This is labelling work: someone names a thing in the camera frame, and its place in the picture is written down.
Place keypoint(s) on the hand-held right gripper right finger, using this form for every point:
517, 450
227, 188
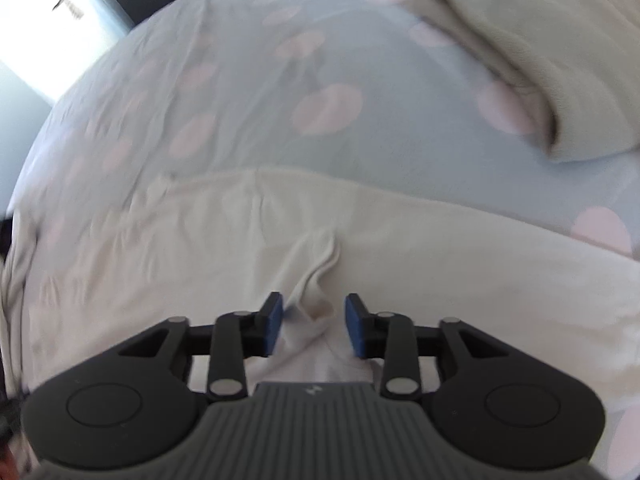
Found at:
354, 325

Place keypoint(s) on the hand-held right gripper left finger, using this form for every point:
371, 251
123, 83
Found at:
274, 325

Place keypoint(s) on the off-white garment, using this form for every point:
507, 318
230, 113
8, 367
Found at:
450, 270

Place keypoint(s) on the bed with pink-dotted sheet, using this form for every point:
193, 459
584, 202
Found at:
250, 85

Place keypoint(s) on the white door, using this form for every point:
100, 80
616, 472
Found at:
45, 45

